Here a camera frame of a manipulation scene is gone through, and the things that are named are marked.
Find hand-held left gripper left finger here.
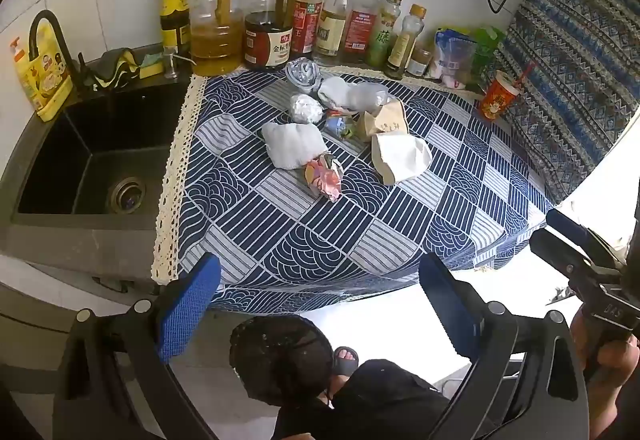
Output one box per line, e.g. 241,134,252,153
52,252,223,440

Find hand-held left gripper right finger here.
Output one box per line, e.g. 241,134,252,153
417,252,591,440

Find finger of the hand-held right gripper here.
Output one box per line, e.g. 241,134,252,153
529,229,608,283
545,207,627,267

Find bin with black liner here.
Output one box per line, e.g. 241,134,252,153
229,315,335,421

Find white paper bag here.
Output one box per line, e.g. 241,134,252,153
371,131,433,185

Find white paper towel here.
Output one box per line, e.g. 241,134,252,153
261,121,330,169

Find brown paper bag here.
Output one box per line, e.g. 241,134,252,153
357,100,408,141

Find foil ball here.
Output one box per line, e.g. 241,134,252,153
289,94,325,125

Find crushed clear plastic cup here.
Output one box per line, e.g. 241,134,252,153
285,58,321,93

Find person's right hand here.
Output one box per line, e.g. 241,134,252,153
570,307,640,423

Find black slipper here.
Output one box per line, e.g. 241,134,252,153
330,346,360,377

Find person's black shorts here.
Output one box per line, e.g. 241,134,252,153
272,359,451,440

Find blue white patterned tablecloth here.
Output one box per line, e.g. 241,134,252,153
150,64,556,315

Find red paper cup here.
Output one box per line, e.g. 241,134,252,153
475,62,537,121

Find blue ethnic pattern cloth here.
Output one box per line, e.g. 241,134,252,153
492,0,640,207

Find crumpled pink wrapper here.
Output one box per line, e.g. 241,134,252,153
302,152,346,203

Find black kitchen sink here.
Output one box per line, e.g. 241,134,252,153
0,44,198,281

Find green plastic bag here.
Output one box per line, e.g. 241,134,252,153
471,26,507,86

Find clear blue printed bag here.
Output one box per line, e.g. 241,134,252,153
431,28,477,89

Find crumpled colourful wrapper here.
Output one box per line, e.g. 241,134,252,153
324,112,362,141

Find small glass jar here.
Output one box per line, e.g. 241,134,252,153
406,44,434,78

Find crumpled clear plastic bag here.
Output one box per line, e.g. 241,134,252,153
347,82,392,113

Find yellow green sponge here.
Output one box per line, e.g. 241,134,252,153
138,54,166,80

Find soap dispenser pump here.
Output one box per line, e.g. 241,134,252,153
161,46,198,80

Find white crumpled tissue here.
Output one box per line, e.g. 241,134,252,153
317,77,356,109

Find slim bottle olive label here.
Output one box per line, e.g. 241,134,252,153
384,4,427,80

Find clear jug of yellow oil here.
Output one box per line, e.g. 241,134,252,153
189,0,247,76

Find yellow detergent pouch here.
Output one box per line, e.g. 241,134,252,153
10,20,74,123

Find jug of dark sauce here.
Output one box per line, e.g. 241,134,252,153
242,0,297,71

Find dark bottle green yellow label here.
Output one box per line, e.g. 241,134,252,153
159,0,192,59

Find clear bottle red label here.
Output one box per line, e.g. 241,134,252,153
344,0,384,66

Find clear bottle tan label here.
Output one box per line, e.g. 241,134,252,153
314,0,357,66

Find red label bottle black cap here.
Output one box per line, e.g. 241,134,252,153
291,0,324,61

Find black faucet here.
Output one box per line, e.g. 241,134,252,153
27,10,95,93

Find black cabinet handle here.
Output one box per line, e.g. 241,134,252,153
91,275,137,295

